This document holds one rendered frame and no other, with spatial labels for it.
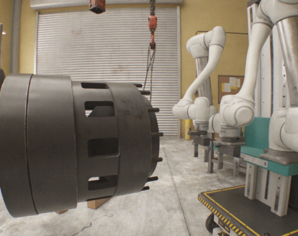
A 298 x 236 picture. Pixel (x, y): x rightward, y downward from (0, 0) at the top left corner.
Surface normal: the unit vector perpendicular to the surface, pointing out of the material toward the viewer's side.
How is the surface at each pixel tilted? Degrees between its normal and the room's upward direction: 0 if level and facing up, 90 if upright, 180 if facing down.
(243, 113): 99
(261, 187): 90
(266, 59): 90
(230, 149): 90
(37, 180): 104
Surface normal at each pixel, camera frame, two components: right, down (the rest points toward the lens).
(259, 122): -0.97, 0.01
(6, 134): 0.42, -0.21
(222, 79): -0.01, 0.06
